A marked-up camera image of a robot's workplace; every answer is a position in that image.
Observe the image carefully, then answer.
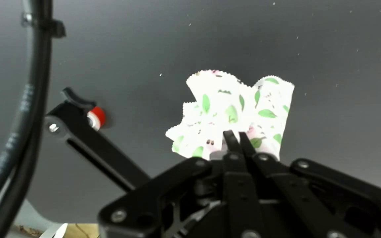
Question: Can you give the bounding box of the white cloth with green leaves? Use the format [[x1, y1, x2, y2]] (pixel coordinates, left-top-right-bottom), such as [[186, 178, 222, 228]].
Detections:
[[164, 68, 296, 161]]

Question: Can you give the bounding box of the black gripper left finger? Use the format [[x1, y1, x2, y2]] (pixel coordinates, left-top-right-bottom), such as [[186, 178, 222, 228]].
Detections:
[[221, 129, 262, 238]]

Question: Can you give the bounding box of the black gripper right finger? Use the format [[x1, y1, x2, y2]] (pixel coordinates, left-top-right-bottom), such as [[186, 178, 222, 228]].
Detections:
[[239, 130, 333, 238]]

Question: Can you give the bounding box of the black cable tie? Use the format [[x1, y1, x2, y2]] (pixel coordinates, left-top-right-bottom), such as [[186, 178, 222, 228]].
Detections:
[[21, 11, 67, 38]]

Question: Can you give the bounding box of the thick black cable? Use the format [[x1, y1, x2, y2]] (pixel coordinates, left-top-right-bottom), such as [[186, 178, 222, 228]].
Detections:
[[0, 0, 54, 238]]

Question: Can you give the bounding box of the red and white spool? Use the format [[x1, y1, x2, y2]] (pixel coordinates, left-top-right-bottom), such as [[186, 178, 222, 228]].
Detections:
[[86, 104, 108, 132]]

